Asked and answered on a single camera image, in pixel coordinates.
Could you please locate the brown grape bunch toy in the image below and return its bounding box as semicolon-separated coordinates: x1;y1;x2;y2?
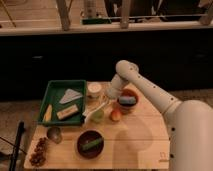
30;137;47;167

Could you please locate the blue sponge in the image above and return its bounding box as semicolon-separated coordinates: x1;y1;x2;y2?
118;96;136;105

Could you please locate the orange bowl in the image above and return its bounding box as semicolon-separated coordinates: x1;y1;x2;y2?
116;88;139;112

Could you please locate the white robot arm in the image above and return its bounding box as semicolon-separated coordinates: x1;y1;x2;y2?
106;60;213;171

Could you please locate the yellow corn toy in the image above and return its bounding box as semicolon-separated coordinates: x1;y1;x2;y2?
43;104;52;122

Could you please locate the white round container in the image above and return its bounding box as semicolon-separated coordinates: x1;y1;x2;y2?
87;82;102;98

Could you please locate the orange toy fruit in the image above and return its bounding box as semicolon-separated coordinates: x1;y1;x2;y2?
110;109;121;122

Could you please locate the black pole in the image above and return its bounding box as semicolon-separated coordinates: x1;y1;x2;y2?
9;121;25;171

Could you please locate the grey triangular cloth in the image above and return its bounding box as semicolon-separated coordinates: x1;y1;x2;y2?
59;89;82;104

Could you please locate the white dish brush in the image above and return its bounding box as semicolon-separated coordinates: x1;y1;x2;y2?
83;100;109;117

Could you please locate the green toy vegetable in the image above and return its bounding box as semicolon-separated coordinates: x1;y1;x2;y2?
82;138;103;151

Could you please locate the small metal cup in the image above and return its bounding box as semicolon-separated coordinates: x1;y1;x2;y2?
47;127;62;144

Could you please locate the wooden block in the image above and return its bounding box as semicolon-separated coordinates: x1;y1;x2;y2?
57;104;79;120

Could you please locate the dark brown bowl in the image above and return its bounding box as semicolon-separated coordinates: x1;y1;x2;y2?
77;130;104;159

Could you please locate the green plastic tray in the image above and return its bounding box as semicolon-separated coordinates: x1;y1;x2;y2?
38;80;86;126

